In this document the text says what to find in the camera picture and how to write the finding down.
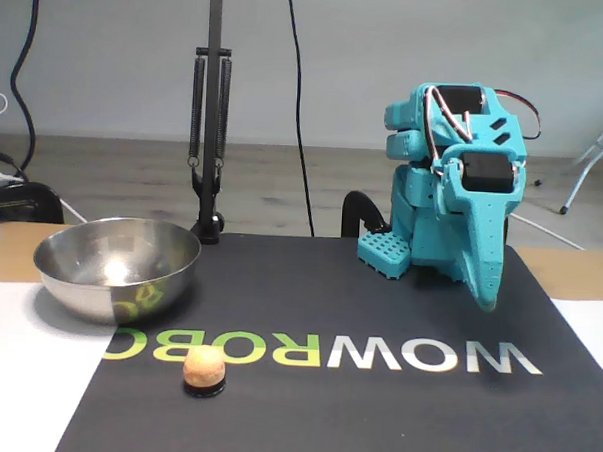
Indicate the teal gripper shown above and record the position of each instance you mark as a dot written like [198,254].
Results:
[482,214]

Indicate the orange ball with black base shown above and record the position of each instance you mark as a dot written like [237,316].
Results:
[203,364]

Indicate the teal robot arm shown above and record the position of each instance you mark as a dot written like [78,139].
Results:
[412,216]

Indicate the metal bowl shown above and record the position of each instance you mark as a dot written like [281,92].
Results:
[78,296]

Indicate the black table clamp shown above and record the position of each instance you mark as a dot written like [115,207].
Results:
[505,230]
[355,203]

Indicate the white metal stand legs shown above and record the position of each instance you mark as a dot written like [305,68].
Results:
[577,185]

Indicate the white paper sheet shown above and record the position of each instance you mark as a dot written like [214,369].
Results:
[592,329]
[14,383]

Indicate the black WOWROBO mat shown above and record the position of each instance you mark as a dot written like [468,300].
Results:
[323,427]

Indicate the black camera stand with springs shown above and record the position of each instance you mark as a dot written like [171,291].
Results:
[210,132]

